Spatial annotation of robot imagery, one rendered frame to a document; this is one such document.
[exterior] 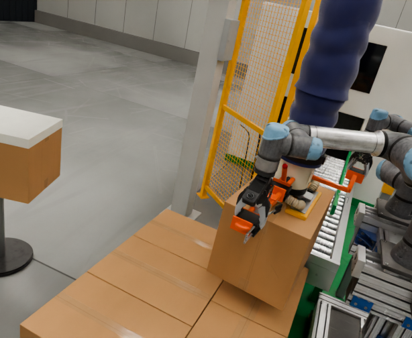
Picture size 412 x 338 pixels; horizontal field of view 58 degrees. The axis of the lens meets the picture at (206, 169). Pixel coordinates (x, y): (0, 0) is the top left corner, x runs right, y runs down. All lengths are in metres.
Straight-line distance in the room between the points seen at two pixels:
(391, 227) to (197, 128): 1.66
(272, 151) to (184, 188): 2.22
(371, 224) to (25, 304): 2.08
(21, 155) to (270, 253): 1.40
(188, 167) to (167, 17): 9.31
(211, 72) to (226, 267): 1.66
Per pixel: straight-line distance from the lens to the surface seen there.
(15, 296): 2.71
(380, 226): 2.26
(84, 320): 1.79
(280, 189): 1.58
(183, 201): 3.40
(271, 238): 1.67
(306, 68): 1.66
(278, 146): 1.18
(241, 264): 1.79
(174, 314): 1.85
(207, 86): 3.02
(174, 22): 12.15
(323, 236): 2.80
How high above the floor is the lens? 1.87
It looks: 24 degrees down
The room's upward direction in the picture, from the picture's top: 12 degrees clockwise
